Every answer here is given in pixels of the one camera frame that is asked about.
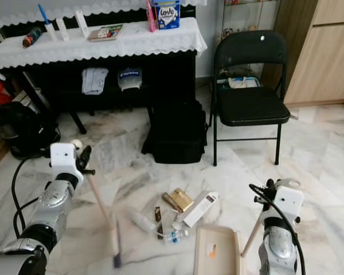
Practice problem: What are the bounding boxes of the beige dustpan with wooden handle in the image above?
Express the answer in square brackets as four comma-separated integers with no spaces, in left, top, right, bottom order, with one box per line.
[193,178,302,275]

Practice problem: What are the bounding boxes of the long white carton box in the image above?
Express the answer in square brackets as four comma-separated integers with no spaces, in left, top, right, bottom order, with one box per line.
[183,191,220,229]

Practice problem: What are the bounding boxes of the grey cloth bag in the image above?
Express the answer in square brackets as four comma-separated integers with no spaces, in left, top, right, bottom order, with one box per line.
[81,67,109,96]

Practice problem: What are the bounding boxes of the large clear plastic bottle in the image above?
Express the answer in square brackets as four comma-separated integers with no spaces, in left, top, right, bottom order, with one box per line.
[128,209,159,235]

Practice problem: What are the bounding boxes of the gold foil packet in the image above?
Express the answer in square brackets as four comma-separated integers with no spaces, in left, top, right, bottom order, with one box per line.
[170,187,194,213]

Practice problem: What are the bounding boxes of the white cap with blue print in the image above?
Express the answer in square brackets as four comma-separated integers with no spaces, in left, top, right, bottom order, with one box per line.
[117,68,143,92]

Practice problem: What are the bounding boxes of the black backpack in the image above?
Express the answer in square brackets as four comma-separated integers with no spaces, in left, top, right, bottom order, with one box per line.
[140,100,209,166]

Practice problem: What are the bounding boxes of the black folding chair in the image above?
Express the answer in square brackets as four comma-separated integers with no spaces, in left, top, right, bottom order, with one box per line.
[207,29,292,167]

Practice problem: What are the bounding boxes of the small blue-label plastic bottle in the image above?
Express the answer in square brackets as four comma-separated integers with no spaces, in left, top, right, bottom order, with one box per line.
[163,227,190,245]

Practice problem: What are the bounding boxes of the white lace tablecloth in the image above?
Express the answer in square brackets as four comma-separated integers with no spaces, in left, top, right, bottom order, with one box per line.
[0,17,209,81]

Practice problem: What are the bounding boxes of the black table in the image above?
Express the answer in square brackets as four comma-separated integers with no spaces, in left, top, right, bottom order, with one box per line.
[0,50,197,135]

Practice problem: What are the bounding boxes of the white teal-rimmed tray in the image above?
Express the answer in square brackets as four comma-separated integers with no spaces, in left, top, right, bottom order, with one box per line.
[216,76,262,90]

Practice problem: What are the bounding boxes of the flat colourful book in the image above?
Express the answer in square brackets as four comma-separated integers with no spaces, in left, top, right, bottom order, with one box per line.
[87,23,124,42]

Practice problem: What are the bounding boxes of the white slim box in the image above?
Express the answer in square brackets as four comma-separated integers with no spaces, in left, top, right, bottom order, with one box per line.
[55,17,70,42]
[74,9,89,39]

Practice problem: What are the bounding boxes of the dark red can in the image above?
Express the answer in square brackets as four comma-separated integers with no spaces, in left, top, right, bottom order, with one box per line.
[21,26,44,49]

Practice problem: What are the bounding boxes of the blue and white brush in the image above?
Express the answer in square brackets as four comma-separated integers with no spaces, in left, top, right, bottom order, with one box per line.
[37,4,57,42]

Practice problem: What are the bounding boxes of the pink slim box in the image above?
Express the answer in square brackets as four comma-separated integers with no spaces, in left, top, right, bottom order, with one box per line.
[144,0,157,33]

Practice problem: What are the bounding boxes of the light wooden cabinet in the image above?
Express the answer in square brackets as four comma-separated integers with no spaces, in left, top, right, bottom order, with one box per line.
[275,0,344,108]

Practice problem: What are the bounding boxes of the white lace shelf cloth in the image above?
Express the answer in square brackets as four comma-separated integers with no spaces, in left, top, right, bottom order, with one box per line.
[0,0,208,30]

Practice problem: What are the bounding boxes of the blue and white carton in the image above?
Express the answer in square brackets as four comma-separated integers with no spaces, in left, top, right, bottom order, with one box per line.
[152,0,182,30]

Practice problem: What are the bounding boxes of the glass display shelf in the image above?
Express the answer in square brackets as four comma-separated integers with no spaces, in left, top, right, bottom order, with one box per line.
[221,0,279,81]

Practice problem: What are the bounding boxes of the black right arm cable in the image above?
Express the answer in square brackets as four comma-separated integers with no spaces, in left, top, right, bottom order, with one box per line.
[248,183,308,275]

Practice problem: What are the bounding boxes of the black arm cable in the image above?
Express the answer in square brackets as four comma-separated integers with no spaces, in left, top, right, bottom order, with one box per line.
[248,183,308,275]
[11,152,61,239]

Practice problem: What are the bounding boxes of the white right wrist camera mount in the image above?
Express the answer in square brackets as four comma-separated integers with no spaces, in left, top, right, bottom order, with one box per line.
[275,186,306,223]

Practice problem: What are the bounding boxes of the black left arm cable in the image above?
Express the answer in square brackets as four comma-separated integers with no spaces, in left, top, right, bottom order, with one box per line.
[11,152,61,239]

